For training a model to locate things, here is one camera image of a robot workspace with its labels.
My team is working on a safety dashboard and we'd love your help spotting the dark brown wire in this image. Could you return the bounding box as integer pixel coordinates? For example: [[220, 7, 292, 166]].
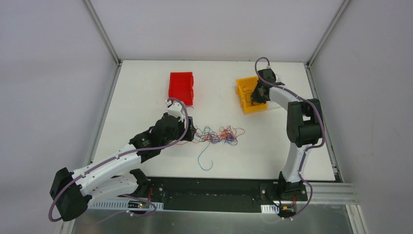
[[242, 85, 259, 107]]

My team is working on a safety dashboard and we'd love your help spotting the coloured wire bundle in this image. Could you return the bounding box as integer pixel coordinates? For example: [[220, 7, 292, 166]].
[[180, 125, 246, 147]]

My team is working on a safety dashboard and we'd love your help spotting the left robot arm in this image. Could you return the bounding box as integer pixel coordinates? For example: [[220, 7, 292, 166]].
[[48, 113, 195, 222]]

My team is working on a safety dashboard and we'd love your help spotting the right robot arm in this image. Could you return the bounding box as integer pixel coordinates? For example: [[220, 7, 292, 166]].
[[251, 67, 325, 200]]

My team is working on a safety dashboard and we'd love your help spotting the orange plastic bin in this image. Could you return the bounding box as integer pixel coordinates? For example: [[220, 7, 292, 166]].
[[236, 77, 267, 114]]

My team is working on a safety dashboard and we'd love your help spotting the red plastic bin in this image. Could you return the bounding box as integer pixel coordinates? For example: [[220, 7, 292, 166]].
[[168, 72, 194, 106]]

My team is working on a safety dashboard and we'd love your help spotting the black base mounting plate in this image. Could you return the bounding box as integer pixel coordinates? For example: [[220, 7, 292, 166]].
[[131, 176, 308, 213]]

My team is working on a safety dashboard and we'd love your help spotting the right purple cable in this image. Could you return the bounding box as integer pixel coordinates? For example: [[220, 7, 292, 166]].
[[254, 57, 326, 222]]

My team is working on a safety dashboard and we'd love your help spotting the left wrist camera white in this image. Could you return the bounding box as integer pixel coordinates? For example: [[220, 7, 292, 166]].
[[166, 100, 186, 123]]

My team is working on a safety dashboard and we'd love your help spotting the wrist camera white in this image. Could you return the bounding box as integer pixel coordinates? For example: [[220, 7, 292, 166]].
[[266, 66, 281, 82], [166, 100, 186, 123]]

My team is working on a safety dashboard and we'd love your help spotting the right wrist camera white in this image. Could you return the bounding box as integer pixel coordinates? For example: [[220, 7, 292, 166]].
[[266, 66, 281, 82]]

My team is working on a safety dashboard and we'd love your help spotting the loose blue wire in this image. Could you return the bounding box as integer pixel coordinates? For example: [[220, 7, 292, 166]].
[[197, 142, 214, 171]]

